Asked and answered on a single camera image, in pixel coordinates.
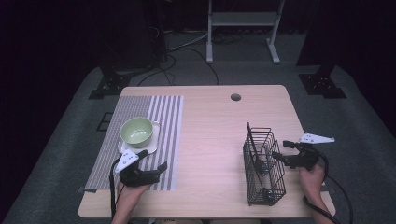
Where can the black utensil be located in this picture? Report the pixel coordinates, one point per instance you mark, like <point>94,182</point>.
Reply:
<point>268,193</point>

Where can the black stand base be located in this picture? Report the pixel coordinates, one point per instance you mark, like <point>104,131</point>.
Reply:
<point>109,85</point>
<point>322,84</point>

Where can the white metal stand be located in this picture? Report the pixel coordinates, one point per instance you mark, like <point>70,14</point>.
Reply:
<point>243,18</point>

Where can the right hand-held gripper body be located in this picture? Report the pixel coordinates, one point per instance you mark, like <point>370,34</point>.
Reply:
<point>303,158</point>

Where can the white square plate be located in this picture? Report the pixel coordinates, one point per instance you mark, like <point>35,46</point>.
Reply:
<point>154,141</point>

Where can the person's right hand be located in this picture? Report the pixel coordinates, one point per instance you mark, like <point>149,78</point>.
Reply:
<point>313,183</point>

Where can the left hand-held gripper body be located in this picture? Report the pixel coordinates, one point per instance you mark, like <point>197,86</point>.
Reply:
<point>137,178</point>

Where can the grey striped placemat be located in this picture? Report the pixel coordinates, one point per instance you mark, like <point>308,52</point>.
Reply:
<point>168,112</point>

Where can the light green bowl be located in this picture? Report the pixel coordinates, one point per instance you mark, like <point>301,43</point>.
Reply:
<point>136,132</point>

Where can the person's left hand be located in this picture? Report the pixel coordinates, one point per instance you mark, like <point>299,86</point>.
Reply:
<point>130,194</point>

